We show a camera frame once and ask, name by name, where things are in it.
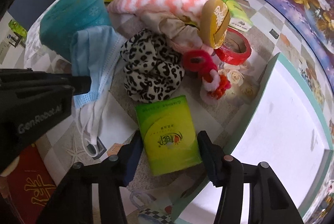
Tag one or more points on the red box gold lettering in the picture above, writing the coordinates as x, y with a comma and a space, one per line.
26, 185

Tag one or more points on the small green tissue box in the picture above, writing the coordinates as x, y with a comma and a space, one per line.
238, 17

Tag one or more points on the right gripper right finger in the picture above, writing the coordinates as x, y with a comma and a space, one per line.
269, 201

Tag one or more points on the green tissue pack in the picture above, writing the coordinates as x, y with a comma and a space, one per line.
168, 135

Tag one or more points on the teal plastic container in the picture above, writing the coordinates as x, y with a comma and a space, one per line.
65, 18

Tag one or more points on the red tape roll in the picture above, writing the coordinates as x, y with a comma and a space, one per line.
235, 49

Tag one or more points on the teal shallow box tray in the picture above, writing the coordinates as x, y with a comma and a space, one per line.
285, 126

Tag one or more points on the red pink chenille scrunchies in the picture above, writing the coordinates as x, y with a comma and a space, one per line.
213, 84

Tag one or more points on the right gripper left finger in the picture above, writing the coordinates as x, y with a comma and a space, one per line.
72, 199

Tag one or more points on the leopard print scrunchie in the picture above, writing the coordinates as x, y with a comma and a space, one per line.
153, 70

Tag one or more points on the blue face mask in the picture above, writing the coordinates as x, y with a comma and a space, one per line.
95, 52

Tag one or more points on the beige pink fabric scrunchie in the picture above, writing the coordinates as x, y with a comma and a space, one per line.
181, 37

